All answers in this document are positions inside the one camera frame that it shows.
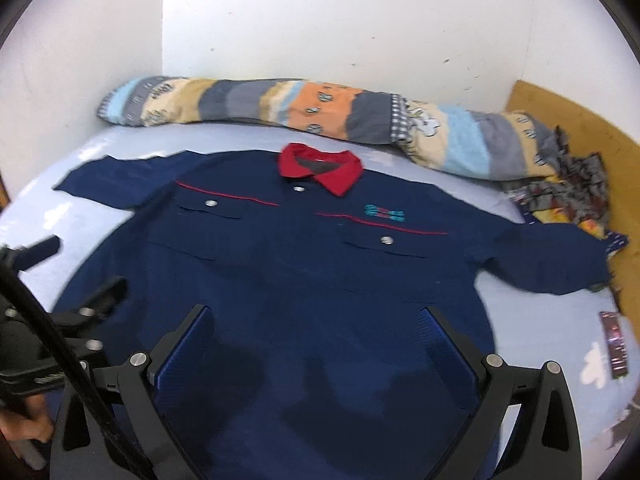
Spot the black cable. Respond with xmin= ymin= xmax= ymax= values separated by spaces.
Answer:
xmin=0 ymin=244 xmax=156 ymax=480

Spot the wooden headboard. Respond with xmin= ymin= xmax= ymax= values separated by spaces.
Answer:
xmin=506 ymin=80 xmax=639 ymax=330

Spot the dark printed booklet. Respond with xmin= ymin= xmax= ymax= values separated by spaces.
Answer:
xmin=599 ymin=312 xmax=628 ymax=379

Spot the dark patterned crumpled cloth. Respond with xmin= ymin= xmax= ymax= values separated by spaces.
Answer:
xmin=503 ymin=126 xmax=629 ymax=258

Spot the navy work shirt red collar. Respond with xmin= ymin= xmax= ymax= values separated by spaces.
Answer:
xmin=56 ymin=143 xmax=610 ymax=479

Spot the striped patchwork rolled quilt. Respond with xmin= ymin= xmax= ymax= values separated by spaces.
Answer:
xmin=96 ymin=76 xmax=562 ymax=181

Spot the person's left hand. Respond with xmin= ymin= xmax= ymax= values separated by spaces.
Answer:
xmin=0 ymin=394 xmax=54 ymax=458

